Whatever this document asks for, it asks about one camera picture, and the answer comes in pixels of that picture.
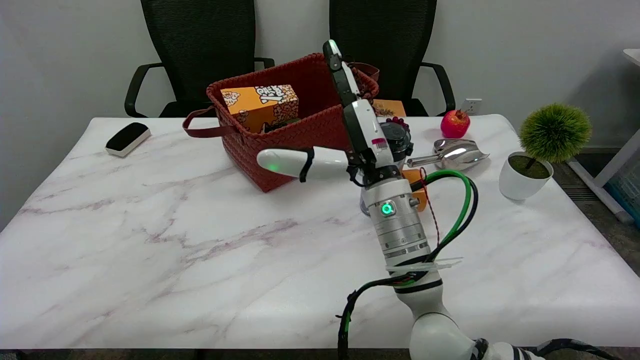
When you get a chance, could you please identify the white side desk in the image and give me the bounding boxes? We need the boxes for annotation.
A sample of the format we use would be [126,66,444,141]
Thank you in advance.
[567,48,640,223]

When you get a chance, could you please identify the black mesh office chair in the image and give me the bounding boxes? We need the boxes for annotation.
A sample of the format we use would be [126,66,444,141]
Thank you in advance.
[124,0,276,119]
[329,0,456,117]

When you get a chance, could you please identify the yellow tape roll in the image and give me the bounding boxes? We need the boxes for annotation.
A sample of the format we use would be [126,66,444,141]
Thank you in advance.
[402,169,429,213]

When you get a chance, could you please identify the shiny metal scoop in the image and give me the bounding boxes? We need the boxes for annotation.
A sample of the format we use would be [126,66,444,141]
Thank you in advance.
[406,138,490,172]

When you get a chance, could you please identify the orange pineapple print box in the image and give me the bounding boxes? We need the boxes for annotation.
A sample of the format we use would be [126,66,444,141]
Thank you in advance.
[372,99,407,118]

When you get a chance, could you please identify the green ball plant white pot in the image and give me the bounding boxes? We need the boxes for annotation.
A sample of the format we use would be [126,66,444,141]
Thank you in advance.
[498,103,593,202]

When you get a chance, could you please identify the smoky clear bottle black lid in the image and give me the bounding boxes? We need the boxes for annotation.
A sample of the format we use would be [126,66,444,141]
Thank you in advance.
[359,121,415,217]

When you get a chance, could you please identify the red woven basket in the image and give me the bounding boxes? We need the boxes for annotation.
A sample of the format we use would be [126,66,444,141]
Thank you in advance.
[182,53,380,193]

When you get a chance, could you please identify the red pomegranate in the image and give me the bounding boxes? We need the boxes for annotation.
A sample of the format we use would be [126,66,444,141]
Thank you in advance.
[440,109,471,139]

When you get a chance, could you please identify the green robot cable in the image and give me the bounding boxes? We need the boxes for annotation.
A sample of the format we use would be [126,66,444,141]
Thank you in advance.
[342,169,473,351]

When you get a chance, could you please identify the blue storage box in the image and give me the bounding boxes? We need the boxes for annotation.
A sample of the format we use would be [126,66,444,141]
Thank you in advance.
[605,165,640,227]

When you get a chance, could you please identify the dark green packet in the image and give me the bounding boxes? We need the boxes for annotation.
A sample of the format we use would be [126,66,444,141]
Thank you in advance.
[264,117,301,134]

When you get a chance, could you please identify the orange snack box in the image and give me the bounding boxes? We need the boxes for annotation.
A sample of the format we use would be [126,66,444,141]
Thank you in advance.
[220,84,300,134]

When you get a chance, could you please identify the red black twisted wire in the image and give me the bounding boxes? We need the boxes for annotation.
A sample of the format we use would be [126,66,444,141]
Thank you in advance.
[419,167,442,247]

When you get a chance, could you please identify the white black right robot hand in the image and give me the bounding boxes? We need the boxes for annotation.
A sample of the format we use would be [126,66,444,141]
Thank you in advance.
[256,39,402,187]

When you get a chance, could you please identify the black white board eraser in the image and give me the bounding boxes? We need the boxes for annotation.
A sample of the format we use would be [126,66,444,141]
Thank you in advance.
[105,122,152,158]

